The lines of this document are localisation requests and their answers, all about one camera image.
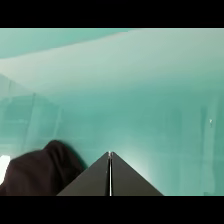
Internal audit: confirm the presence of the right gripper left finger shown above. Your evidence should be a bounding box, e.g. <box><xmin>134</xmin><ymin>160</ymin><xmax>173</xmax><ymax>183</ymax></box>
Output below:
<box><xmin>56</xmin><ymin>151</ymin><xmax>111</xmax><ymax>197</ymax></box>

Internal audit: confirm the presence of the dark brown garment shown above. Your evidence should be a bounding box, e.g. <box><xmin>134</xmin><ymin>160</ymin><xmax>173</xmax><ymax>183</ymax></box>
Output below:
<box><xmin>0</xmin><ymin>139</ymin><xmax>85</xmax><ymax>197</ymax></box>

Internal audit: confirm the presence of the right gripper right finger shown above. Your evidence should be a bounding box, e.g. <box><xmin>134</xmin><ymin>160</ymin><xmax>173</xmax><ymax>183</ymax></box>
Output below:
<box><xmin>110</xmin><ymin>151</ymin><xmax>164</xmax><ymax>197</ymax></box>

